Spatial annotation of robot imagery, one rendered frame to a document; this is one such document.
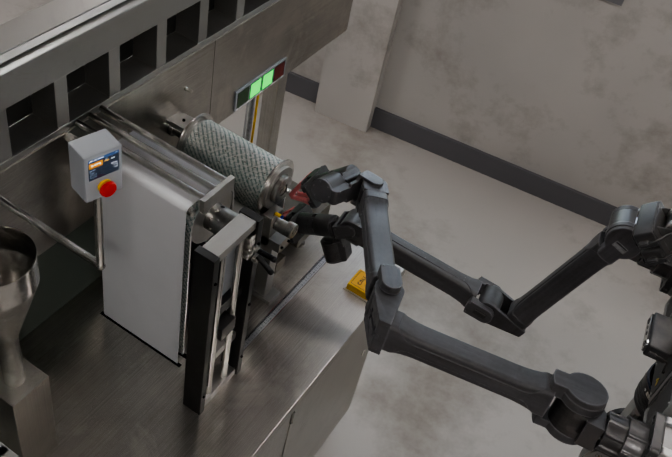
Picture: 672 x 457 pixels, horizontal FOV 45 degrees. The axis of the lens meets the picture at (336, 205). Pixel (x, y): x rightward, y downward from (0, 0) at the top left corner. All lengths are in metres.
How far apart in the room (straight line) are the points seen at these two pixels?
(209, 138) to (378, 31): 2.03
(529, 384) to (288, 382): 0.76
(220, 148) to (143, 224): 0.32
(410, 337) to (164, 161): 0.64
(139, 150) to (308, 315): 0.69
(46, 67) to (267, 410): 0.93
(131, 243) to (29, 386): 0.37
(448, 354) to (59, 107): 0.92
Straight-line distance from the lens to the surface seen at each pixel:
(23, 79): 1.65
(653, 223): 1.47
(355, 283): 2.24
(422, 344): 1.45
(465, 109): 4.05
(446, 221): 3.87
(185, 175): 1.69
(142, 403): 1.99
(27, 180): 1.79
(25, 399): 1.71
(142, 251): 1.84
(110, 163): 1.37
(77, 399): 2.01
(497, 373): 1.46
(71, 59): 1.72
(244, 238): 1.61
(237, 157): 1.96
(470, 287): 1.97
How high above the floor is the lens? 2.60
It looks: 43 degrees down
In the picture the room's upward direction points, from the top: 13 degrees clockwise
